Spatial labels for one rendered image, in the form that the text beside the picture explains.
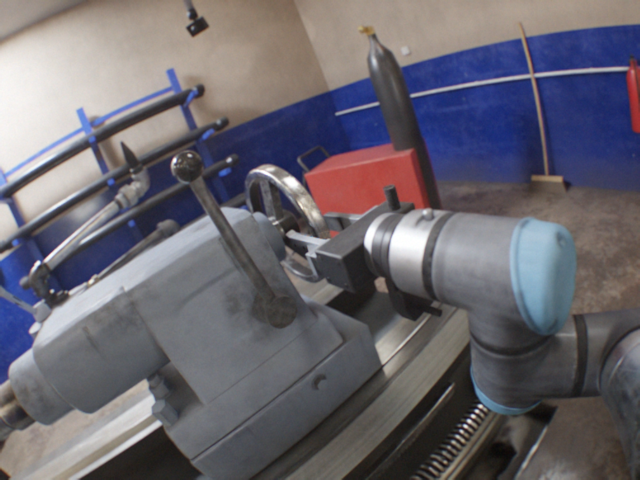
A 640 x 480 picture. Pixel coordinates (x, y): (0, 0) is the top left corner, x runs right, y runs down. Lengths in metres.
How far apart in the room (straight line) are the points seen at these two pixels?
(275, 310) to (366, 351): 0.19
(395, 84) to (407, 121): 0.25
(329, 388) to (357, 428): 0.08
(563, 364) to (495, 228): 0.15
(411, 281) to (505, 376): 0.13
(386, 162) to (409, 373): 1.77
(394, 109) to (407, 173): 0.42
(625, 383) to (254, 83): 3.99
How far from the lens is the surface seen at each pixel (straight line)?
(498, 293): 0.26
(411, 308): 0.39
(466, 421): 0.61
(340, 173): 2.35
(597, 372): 0.35
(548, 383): 0.35
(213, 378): 0.46
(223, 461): 0.50
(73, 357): 0.47
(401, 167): 2.16
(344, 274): 0.35
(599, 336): 0.35
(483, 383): 0.37
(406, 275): 0.31
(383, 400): 0.53
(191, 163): 0.35
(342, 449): 0.51
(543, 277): 0.25
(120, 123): 3.18
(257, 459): 0.53
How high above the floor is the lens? 1.27
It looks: 23 degrees down
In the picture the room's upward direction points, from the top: 22 degrees counter-clockwise
